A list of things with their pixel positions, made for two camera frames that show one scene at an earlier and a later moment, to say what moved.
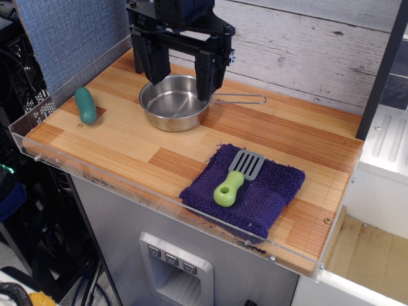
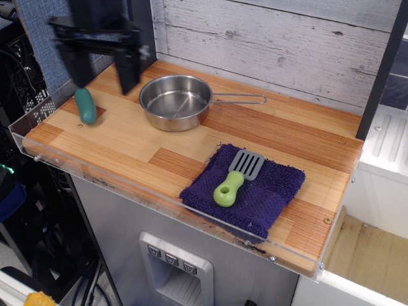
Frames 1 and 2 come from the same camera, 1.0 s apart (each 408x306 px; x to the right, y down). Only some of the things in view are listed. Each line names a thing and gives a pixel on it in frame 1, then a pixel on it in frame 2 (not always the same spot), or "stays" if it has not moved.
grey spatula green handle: x=245 y=165 stays
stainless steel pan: x=173 y=105 stays
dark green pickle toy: x=87 y=109 stays
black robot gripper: x=188 y=26 → x=103 y=25
